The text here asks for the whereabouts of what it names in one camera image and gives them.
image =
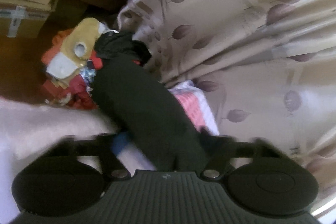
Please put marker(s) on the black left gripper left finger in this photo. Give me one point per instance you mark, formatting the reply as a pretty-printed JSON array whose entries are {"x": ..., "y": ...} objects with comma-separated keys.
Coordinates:
[{"x": 106, "y": 147}]

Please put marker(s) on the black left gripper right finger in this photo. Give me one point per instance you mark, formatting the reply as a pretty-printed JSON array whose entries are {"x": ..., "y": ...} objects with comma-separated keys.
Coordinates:
[{"x": 222, "y": 150}]

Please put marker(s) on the black puffer jacket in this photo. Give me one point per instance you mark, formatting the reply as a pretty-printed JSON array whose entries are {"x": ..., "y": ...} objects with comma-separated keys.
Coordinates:
[{"x": 167, "y": 126}]

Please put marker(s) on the red clothes pile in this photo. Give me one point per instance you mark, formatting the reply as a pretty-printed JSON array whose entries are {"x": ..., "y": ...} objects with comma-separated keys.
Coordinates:
[{"x": 75, "y": 91}]

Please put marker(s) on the pink purple checked bedsheet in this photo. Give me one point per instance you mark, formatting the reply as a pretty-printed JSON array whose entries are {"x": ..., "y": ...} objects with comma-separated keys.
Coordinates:
[{"x": 28, "y": 130}]

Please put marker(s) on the yellow plush toy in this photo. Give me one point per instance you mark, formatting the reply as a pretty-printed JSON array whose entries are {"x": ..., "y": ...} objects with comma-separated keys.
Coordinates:
[{"x": 76, "y": 49}]

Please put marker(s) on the beige leaf print curtain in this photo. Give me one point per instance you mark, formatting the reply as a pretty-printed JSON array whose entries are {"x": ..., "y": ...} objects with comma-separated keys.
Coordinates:
[{"x": 267, "y": 68}]

